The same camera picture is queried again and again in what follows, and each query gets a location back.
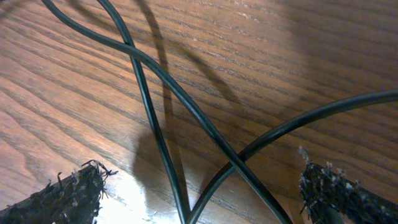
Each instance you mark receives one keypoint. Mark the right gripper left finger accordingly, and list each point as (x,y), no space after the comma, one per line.
(74,199)

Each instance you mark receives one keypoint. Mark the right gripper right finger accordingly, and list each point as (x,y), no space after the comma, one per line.
(328,197)

